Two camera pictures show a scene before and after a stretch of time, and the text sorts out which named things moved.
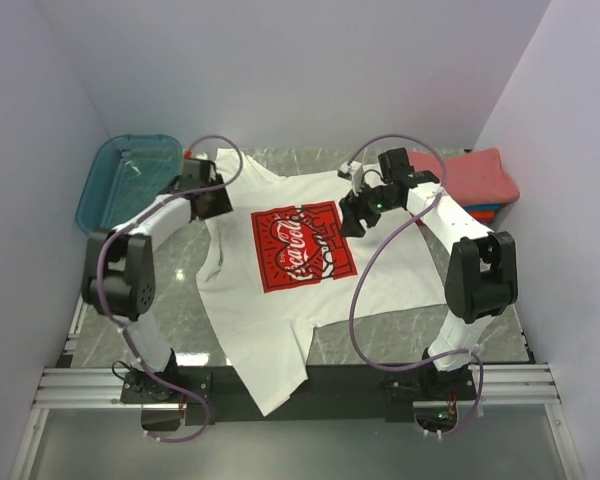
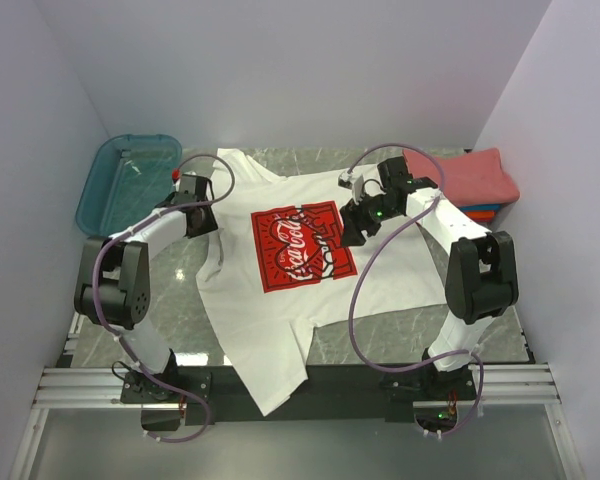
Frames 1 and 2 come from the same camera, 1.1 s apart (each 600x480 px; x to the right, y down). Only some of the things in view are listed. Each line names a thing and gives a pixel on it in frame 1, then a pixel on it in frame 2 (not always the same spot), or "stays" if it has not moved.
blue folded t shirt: (482, 207) stays
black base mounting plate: (218, 395) stays
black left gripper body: (218, 203) to (208, 222)
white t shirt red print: (278, 263) stays
